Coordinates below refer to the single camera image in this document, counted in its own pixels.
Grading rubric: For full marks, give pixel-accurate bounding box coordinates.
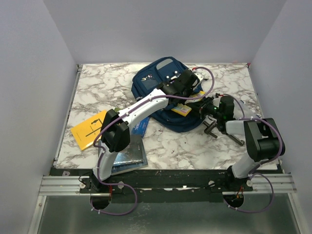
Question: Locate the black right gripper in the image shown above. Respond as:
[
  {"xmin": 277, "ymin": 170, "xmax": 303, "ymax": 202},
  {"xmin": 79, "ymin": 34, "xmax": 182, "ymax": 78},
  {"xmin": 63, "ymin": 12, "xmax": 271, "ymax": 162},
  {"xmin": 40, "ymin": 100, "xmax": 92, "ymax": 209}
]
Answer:
[{"xmin": 186, "ymin": 97, "xmax": 223, "ymax": 120}]

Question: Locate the yellow crayon box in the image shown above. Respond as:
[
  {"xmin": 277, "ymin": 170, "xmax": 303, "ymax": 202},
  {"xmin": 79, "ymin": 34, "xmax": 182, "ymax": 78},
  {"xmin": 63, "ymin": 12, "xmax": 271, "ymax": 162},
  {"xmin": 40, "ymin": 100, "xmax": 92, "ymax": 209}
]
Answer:
[{"xmin": 171, "ymin": 91, "xmax": 205, "ymax": 117}]

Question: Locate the navy blue student backpack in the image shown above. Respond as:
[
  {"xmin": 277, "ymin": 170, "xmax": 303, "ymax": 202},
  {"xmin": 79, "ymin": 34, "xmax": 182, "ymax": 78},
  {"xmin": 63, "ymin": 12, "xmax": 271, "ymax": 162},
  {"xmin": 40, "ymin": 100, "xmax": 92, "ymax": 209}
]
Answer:
[{"xmin": 131, "ymin": 57, "xmax": 203, "ymax": 133}]

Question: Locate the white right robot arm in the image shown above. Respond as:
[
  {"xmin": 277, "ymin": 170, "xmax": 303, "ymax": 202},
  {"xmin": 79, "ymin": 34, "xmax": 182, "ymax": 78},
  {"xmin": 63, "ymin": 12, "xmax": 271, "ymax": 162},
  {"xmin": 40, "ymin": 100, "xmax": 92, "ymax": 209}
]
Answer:
[{"xmin": 188, "ymin": 94, "xmax": 285, "ymax": 191}]

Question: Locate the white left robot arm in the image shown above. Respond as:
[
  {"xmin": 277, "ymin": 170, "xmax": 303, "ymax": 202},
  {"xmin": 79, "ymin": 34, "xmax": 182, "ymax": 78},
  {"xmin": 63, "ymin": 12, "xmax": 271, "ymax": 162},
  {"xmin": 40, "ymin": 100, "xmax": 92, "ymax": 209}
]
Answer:
[{"xmin": 91, "ymin": 69, "xmax": 199, "ymax": 193}]

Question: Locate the clear plastic organizer box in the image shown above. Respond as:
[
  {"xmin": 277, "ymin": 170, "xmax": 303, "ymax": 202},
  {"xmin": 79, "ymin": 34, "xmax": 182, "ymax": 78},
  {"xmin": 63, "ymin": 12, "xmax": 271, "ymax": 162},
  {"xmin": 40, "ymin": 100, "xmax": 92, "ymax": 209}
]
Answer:
[{"xmin": 238, "ymin": 99, "xmax": 261, "ymax": 118}]

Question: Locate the Animal Farm blue book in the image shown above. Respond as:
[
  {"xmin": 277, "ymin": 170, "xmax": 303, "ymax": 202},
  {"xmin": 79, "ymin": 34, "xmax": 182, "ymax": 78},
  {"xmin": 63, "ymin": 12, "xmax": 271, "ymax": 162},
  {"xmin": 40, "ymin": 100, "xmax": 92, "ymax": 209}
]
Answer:
[{"xmin": 131, "ymin": 117, "xmax": 150, "ymax": 138}]

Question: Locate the Wuthering Heights dark book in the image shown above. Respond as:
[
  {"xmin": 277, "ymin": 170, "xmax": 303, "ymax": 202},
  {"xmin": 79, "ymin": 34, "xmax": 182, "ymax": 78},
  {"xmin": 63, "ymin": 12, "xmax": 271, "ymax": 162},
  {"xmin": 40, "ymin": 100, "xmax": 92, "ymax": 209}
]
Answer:
[{"xmin": 113, "ymin": 135, "xmax": 143, "ymax": 167}]

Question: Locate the dark book underneath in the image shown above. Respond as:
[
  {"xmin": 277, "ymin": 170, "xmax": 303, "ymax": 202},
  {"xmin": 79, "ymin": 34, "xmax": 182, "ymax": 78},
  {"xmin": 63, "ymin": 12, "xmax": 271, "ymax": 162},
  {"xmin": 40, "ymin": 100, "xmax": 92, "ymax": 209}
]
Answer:
[{"xmin": 112, "ymin": 146, "xmax": 148, "ymax": 176}]

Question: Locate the yellow notebook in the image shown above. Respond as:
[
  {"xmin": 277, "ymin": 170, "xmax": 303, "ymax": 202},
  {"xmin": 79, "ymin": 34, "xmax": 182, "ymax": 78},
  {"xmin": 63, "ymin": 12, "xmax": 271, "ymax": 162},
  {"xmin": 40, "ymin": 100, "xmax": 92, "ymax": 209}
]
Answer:
[{"xmin": 71, "ymin": 111, "xmax": 107, "ymax": 151}]

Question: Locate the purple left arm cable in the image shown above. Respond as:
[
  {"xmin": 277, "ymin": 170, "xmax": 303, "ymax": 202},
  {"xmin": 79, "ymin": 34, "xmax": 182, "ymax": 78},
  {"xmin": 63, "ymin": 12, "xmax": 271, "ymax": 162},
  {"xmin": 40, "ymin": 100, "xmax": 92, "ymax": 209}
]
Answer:
[{"xmin": 92, "ymin": 66, "xmax": 215, "ymax": 215}]

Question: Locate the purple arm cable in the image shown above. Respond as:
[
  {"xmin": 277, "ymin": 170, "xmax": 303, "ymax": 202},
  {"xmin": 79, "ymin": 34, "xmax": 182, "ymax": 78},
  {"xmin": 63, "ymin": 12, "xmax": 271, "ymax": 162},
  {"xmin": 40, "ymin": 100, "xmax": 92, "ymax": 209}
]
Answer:
[
  {"xmin": 92, "ymin": 66, "xmax": 215, "ymax": 215},
  {"xmin": 214, "ymin": 93, "xmax": 286, "ymax": 213}
]

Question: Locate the steel clamp handle tool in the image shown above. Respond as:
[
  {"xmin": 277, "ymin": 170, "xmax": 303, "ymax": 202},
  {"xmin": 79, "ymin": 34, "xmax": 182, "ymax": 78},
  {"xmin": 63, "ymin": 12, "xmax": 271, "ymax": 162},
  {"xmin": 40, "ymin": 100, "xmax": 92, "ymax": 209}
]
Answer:
[{"xmin": 203, "ymin": 120, "xmax": 245, "ymax": 146}]

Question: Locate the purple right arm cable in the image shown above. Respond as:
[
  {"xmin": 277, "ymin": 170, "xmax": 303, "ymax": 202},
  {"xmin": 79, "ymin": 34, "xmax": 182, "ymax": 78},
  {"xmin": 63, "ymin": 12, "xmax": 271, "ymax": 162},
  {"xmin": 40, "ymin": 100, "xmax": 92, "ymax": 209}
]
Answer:
[{"xmin": 214, "ymin": 93, "xmax": 286, "ymax": 213}]

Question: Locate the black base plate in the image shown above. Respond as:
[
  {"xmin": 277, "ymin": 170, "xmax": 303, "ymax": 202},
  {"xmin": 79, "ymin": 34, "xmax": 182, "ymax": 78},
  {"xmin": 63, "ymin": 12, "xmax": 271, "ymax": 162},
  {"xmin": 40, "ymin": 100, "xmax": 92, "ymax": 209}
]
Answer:
[{"xmin": 40, "ymin": 168, "xmax": 293, "ymax": 206}]

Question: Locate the aluminium rail frame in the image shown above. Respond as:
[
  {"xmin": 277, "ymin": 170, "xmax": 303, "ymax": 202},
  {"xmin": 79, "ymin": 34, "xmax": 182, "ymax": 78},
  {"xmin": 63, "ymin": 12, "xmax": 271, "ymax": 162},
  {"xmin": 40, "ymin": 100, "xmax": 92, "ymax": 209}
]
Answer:
[{"xmin": 26, "ymin": 64, "xmax": 303, "ymax": 234}]

